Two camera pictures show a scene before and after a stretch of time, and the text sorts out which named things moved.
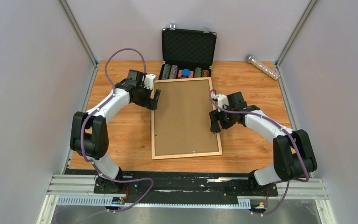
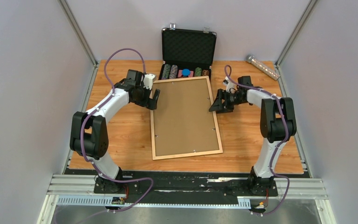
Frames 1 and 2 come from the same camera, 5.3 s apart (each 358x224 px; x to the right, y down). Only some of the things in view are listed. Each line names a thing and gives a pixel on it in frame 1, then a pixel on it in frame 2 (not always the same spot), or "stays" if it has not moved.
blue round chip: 185,72 stays
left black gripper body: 143,95 stays
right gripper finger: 215,127 -> 217,106
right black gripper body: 226,119 -> 232,99
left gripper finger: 152,104 stays
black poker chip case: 187,54 stays
